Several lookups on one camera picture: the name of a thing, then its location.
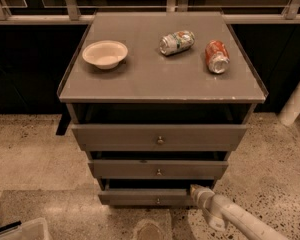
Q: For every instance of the grey top drawer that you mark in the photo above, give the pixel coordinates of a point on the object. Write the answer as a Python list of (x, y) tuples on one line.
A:
[(158, 137)]

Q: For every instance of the grey drawer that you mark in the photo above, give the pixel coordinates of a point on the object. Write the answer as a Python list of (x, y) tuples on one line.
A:
[(150, 192), (158, 137), (157, 169)]

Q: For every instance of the crushed red soda can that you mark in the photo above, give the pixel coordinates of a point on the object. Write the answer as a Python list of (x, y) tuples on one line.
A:
[(217, 57)]

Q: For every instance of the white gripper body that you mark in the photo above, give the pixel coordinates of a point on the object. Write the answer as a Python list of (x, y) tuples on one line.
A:
[(203, 195)]

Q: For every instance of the grey drawer cabinet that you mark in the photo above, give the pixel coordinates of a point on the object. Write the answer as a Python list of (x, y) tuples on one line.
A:
[(151, 88)]

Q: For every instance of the grey middle drawer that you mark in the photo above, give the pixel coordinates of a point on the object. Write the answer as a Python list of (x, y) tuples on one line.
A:
[(157, 169)]

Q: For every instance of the white paper bowl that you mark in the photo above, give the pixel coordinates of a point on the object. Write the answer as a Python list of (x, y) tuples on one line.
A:
[(105, 54)]

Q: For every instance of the clear plastic bin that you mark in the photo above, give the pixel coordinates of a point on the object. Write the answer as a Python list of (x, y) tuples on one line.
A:
[(36, 229)]

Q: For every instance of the crushed green silver can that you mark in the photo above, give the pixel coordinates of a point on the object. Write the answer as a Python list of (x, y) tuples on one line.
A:
[(176, 42)]

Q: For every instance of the metal railing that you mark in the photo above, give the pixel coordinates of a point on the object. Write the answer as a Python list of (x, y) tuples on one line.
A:
[(81, 11)]

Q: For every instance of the grey bottom drawer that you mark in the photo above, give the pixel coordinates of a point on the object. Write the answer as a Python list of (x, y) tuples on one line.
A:
[(150, 192)]

